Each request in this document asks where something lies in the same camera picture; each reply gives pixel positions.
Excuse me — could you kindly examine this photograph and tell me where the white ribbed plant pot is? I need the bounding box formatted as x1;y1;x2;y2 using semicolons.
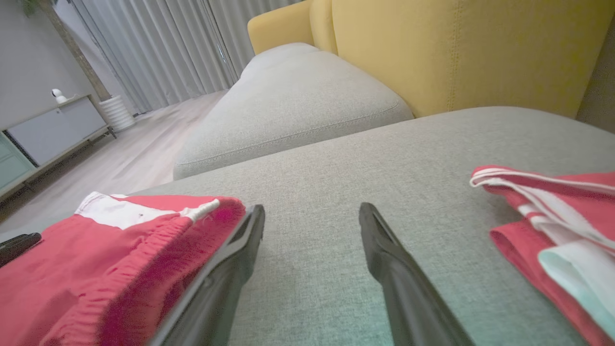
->
98;95;136;133

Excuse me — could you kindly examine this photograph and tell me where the grey pleated curtain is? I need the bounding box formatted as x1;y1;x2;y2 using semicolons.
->
72;0;303;116

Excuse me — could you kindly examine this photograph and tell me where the large grey sofa cushion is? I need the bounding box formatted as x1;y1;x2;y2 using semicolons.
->
0;106;615;346

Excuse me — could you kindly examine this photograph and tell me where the red jersey white trim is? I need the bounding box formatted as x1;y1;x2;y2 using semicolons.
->
470;165;615;346

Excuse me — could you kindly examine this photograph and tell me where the grey sofa seat cushion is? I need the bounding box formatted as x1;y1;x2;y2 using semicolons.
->
239;42;320;77
173;50;414;181

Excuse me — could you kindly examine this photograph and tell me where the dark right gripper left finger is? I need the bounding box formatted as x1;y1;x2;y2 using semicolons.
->
148;204;266;346

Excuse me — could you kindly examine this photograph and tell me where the pale green tv cabinet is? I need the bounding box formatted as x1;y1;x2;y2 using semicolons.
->
0;95;117;202

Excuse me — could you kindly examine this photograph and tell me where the red shorts white trim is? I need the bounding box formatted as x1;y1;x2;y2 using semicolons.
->
0;191;247;346

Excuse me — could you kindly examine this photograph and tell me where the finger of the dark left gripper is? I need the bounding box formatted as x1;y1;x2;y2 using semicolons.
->
0;233;43;268

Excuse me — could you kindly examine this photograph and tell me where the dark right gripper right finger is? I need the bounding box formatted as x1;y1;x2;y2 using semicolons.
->
358;202;476;346

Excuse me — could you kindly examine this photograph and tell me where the yellow sofa back cushion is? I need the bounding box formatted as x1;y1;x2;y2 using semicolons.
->
247;0;318;55
310;0;339;54
332;0;615;118

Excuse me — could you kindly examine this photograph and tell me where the indoor plant brown trunk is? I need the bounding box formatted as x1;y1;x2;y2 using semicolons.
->
19;0;112;102

